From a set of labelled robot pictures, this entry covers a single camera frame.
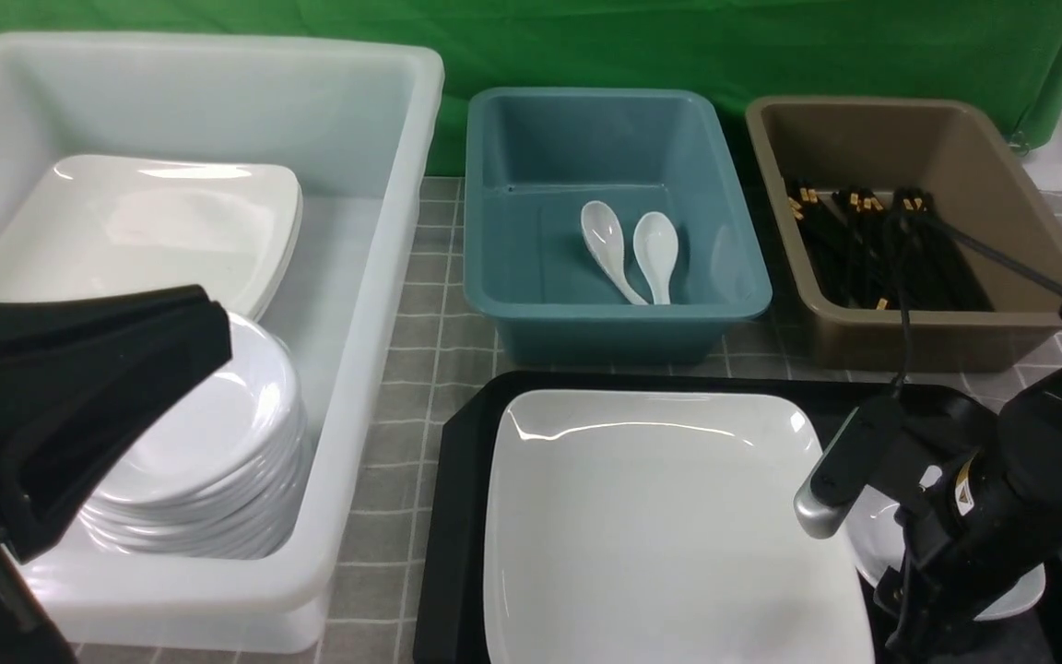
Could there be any black cable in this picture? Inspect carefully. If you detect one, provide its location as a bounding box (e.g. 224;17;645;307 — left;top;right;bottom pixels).
891;207;1062;397

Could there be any brown plastic bin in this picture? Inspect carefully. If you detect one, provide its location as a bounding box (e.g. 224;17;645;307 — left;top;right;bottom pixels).
746;96;1062;373

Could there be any stack of white bowls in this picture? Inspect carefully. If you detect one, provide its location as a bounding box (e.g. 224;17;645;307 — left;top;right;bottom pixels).
78;369;313;561

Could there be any large white square rice plate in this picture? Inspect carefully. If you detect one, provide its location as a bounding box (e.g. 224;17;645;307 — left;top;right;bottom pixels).
483;388;874;663

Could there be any white ceramic spoon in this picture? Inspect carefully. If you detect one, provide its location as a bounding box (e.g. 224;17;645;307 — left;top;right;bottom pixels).
579;200;648;305
632;211;679;305

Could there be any white ceramic spoon in bin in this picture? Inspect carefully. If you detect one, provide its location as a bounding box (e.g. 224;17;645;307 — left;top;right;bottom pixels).
579;200;648;305

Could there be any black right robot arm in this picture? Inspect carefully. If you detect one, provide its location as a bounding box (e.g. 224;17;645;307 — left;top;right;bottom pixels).
872;369;1062;663

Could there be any black serving tray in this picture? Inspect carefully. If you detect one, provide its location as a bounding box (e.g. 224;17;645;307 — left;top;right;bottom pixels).
413;371;1062;664

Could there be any bundle of black chopsticks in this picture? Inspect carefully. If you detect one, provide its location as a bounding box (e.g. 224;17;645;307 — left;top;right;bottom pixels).
785;178;992;312

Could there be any large white plastic bin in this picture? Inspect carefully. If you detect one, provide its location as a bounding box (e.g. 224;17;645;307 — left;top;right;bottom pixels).
0;32;443;653

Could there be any top stacked square plate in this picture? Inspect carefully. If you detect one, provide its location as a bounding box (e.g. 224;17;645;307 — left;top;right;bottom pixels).
0;154;303;320

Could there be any teal plastic bin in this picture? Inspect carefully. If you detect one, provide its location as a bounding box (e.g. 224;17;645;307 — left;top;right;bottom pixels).
461;88;773;367

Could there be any small white bowl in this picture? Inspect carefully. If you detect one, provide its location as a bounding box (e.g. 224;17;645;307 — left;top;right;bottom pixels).
844;463;1046;622

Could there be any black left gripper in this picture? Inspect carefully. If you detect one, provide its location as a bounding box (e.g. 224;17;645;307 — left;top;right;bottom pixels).
0;285;232;663

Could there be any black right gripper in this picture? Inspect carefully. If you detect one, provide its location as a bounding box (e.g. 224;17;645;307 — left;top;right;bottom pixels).
794;397;1062;663

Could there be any green backdrop cloth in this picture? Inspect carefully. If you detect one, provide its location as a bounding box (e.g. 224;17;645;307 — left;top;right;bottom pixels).
0;1;1062;175

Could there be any grey checked tablecloth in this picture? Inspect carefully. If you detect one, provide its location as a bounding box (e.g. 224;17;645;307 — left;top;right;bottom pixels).
75;177;1062;663

